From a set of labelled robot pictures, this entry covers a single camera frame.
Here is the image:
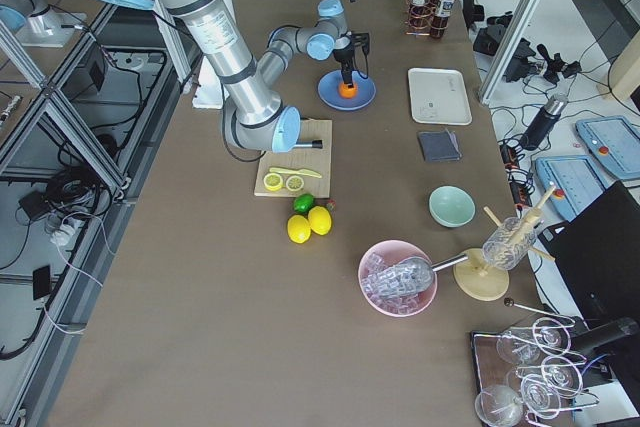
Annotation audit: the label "orange fruit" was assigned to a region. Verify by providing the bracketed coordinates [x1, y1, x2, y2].
[337, 81, 359, 99]

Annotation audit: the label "blue plastic plate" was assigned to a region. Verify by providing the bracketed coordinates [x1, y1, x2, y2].
[318, 70, 377, 111]

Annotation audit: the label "dark drink bottle front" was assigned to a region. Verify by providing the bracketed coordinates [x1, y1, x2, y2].
[408, 0, 428, 32]

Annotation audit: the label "wooden cutting board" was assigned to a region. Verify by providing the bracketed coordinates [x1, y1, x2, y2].
[253, 119, 333, 199]

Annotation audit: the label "beige plastic tray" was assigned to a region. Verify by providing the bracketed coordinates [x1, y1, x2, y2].
[408, 67, 472, 126]

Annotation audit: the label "dark drink bottle middle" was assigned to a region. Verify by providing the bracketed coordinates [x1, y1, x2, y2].
[430, 0, 455, 39]

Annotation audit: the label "grey folded cloth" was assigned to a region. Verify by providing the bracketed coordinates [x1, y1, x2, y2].
[418, 130, 462, 162]

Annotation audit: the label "sliced lemon pieces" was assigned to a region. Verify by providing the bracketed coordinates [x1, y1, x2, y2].
[263, 167, 323, 192]

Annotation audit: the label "green lime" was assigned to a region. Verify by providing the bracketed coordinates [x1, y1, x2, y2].
[293, 193, 315, 215]

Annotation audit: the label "black equipment case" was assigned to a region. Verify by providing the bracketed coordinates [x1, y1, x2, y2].
[462, 0, 537, 82]

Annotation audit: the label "yellow lemon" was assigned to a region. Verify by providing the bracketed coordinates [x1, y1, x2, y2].
[286, 214, 311, 244]
[307, 206, 333, 235]

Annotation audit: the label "green ceramic bowl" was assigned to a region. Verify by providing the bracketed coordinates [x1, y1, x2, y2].
[428, 186, 476, 228]

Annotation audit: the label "pink bowl with ice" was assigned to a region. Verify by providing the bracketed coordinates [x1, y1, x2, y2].
[358, 240, 437, 317]

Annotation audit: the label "black thermos bottle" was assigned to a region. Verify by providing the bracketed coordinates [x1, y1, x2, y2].
[519, 94, 568, 151]

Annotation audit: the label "black spare gripper parts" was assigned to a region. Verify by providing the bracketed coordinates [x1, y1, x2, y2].
[536, 44, 582, 85]

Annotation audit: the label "clear glass on stand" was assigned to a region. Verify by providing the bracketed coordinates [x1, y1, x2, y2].
[482, 217, 537, 271]

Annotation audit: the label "wooden cup tree stand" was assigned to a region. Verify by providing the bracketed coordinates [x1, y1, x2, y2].
[453, 183, 556, 301]

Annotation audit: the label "blue teach pendant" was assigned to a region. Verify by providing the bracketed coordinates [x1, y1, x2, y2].
[534, 155, 610, 221]
[575, 116, 639, 180]

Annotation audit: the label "wine glass rack tray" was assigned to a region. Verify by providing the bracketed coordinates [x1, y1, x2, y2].
[470, 316, 600, 426]

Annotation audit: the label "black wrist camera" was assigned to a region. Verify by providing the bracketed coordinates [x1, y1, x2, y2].
[349, 32, 370, 57]

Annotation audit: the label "black handled knife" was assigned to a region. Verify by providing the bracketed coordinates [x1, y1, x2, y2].
[294, 139, 323, 150]

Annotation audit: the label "copper wire bottle holder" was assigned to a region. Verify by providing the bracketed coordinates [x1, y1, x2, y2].
[405, 0, 455, 39]

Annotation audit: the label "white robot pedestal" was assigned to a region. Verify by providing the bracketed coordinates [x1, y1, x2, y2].
[192, 58, 224, 110]

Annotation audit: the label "aluminium frame post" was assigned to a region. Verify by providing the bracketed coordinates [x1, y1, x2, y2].
[478, 0, 540, 107]

